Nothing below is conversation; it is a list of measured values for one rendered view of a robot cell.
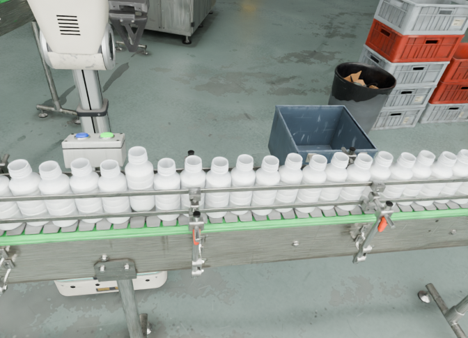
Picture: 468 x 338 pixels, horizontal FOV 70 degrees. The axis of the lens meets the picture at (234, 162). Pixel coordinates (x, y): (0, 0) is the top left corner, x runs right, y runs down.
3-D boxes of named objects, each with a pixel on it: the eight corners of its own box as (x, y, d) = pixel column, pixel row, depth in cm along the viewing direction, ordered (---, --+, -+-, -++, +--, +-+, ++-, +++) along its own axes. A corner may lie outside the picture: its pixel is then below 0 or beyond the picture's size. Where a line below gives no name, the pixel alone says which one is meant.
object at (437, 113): (419, 124, 327) (430, 104, 313) (396, 102, 357) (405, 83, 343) (470, 122, 340) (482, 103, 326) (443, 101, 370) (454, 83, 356)
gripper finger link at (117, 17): (150, 43, 72) (147, -4, 66) (149, 57, 66) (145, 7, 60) (118, 42, 71) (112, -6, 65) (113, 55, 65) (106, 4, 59)
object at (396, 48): (391, 63, 263) (403, 35, 249) (363, 43, 292) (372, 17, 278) (451, 61, 279) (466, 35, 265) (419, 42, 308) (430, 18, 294)
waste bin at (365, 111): (324, 159, 268) (349, 88, 227) (306, 127, 302) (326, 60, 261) (375, 158, 276) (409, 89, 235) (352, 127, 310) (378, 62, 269)
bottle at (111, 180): (127, 203, 84) (119, 152, 73) (135, 220, 80) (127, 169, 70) (103, 211, 81) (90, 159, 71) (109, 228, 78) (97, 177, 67)
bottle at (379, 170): (365, 212, 90) (390, 166, 79) (347, 198, 93) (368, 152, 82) (377, 203, 93) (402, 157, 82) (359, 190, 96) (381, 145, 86)
